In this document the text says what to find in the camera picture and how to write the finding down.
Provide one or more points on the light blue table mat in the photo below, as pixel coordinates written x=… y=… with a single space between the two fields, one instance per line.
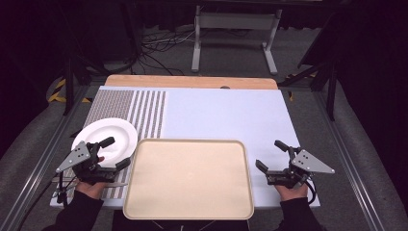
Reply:
x=224 y=115

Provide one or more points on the white plate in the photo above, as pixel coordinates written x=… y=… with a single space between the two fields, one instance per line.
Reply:
x=109 y=131

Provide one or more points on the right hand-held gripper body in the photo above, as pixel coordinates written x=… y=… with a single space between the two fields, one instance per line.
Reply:
x=288 y=178

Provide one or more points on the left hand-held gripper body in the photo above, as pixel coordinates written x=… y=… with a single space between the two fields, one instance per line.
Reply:
x=84 y=171

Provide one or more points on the person's right hand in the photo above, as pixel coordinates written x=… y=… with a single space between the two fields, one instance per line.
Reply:
x=293 y=193

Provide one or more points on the yellow black hazard tape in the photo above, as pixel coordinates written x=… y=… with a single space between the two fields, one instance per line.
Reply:
x=57 y=94

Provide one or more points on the black metal stand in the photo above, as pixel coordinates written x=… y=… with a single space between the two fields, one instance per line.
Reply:
x=331 y=89
x=68 y=86

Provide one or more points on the striped woven placemat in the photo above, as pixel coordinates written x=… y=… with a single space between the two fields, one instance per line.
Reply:
x=110 y=104

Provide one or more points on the aluminium floor rail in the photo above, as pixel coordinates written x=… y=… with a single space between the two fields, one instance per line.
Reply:
x=352 y=166
x=38 y=166

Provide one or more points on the person's left hand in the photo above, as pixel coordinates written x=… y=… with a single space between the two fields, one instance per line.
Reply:
x=92 y=190

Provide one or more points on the beige tray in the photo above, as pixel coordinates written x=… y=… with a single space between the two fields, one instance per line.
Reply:
x=189 y=179

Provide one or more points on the white metal stand frame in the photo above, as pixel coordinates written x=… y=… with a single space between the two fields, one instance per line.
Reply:
x=235 y=21

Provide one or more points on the wooden table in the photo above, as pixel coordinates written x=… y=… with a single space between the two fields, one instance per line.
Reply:
x=192 y=82

